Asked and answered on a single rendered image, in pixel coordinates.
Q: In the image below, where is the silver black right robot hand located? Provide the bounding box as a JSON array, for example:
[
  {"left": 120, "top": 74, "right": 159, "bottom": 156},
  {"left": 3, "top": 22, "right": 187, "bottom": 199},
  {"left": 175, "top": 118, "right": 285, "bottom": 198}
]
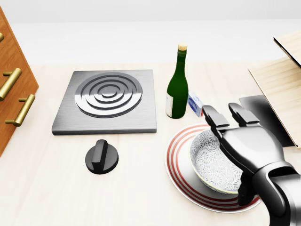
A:
[{"left": 202, "top": 103, "right": 285, "bottom": 207}]

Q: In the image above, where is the patterned white bowl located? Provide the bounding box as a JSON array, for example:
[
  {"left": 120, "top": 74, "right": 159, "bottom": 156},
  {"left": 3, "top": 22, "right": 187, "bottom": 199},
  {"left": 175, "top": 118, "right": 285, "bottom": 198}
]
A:
[{"left": 189, "top": 129, "right": 244, "bottom": 195}]

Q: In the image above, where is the white plate with red rings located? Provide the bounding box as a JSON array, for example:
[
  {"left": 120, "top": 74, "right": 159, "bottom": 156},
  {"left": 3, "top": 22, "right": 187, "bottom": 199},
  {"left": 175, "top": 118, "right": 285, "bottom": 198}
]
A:
[{"left": 166, "top": 124, "right": 262, "bottom": 214}]

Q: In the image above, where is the flat grey stove plate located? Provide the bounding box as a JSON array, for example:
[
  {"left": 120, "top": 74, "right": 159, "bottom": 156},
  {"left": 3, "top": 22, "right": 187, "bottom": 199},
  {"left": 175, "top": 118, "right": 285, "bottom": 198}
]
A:
[{"left": 51, "top": 69, "right": 158, "bottom": 136}]

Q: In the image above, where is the pale wooden rack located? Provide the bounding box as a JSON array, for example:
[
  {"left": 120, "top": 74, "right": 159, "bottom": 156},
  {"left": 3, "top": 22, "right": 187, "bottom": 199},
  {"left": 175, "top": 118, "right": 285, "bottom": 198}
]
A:
[{"left": 239, "top": 29, "right": 301, "bottom": 150}]

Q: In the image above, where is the small blue white box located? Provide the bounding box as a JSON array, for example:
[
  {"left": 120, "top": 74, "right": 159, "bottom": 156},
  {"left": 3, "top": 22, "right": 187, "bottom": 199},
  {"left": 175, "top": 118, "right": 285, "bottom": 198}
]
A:
[{"left": 187, "top": 90, "right": 205, "bottom": 118}]

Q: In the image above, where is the green wine bottle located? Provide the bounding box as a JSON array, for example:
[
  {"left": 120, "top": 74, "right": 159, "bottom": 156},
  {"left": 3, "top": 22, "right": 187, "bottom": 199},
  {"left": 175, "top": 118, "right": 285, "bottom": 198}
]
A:
[{"left": 165, "top": 42, "right": 190, "bottom": 120}]

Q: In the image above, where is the round black stove knob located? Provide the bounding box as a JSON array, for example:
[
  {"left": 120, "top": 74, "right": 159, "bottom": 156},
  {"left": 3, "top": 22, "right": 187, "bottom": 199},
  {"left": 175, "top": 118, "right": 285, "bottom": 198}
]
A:
[{"left": 85, "top": 139, "right": 119, "bottom": 175}]

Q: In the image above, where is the wooden cabinet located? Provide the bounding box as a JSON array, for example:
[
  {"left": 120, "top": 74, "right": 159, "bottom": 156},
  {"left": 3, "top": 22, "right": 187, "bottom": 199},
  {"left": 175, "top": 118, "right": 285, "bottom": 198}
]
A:
[{"left": 0, "top": 6, "right": 40, "bottom": 157}]

